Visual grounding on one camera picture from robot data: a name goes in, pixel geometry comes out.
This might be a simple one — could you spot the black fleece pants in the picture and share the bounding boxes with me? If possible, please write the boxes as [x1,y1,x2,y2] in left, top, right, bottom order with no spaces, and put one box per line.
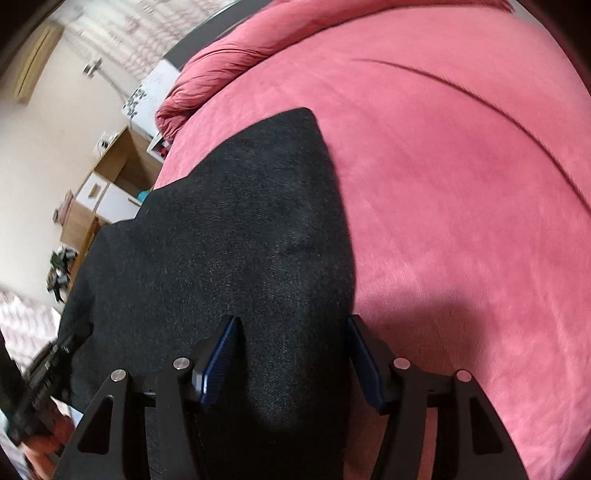
[60,108,355,479]

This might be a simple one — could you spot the person's left hand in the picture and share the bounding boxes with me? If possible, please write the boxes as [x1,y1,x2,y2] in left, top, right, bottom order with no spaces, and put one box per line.
[22,399,75,473]

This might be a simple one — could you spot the wooden desk with white drawers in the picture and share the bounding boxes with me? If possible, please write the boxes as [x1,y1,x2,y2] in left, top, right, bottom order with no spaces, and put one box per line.
[52,124,164,278]

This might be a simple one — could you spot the white grey nightstand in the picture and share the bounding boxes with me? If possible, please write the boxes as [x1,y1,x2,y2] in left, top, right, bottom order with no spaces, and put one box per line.
[146,133,171,163]

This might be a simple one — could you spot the grey white headboard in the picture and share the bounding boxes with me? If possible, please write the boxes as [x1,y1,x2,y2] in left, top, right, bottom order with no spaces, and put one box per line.
[121,0,270,141]

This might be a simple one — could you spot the pink velvet bed sheet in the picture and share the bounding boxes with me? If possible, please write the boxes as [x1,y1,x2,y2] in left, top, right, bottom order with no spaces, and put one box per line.
[158,1,590,479]

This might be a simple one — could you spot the patterned pink curtain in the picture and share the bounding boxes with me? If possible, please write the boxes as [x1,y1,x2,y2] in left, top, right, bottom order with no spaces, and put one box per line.
[60,0,230,79]

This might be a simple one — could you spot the pink rolled duvet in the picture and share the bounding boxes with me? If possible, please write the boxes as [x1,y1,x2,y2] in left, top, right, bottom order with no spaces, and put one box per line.
[154,0,334,143]

